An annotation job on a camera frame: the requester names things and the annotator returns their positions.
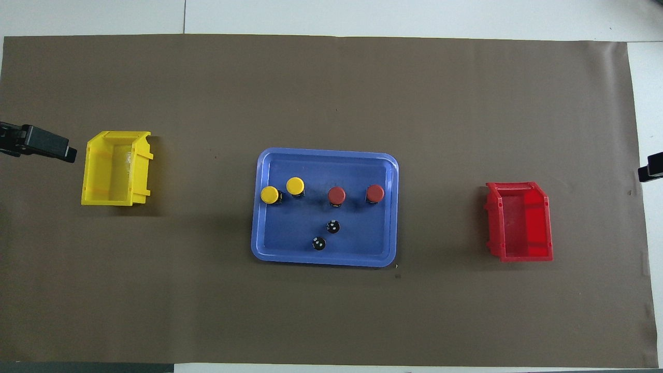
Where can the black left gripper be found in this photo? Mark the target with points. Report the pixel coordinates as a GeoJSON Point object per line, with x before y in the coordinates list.
{"type": "Point", "coordinates": [11, 139]}

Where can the yellow push button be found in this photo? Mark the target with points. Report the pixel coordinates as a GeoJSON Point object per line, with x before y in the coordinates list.
{"type": "Point", "coordinates": [269, 195]}
{"type": "Point", "coordinates": [295, 186]}

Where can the brown paper table mat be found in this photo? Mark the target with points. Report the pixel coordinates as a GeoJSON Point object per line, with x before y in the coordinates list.
{"type": "Point", "coordinates": [207, 311]}

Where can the red push button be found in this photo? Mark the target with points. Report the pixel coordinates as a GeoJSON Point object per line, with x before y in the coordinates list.
{"type": "Point", "coordinates": [375, 193]}
{"type": "Point", "coordinates": [336, 195]}

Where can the small black cylinder part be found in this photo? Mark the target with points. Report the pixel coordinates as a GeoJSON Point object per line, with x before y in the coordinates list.
{"type": "Point", "coordinates": [319, 243]}
{"type": "Point", "coordinates": [333, 226]}

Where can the blue plastic tray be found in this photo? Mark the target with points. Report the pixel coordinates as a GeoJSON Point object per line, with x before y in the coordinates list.
{"type": "Point", "coordinates": [300, 233]}

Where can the yellow plastic storage bin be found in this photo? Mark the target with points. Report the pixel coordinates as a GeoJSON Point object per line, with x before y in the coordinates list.
{"type": "Point", "coordinates": [111, 176]}

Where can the red plastic storage bin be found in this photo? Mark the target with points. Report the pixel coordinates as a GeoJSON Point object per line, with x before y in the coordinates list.
{"type": "Point", "coordinates": [523, 228]}

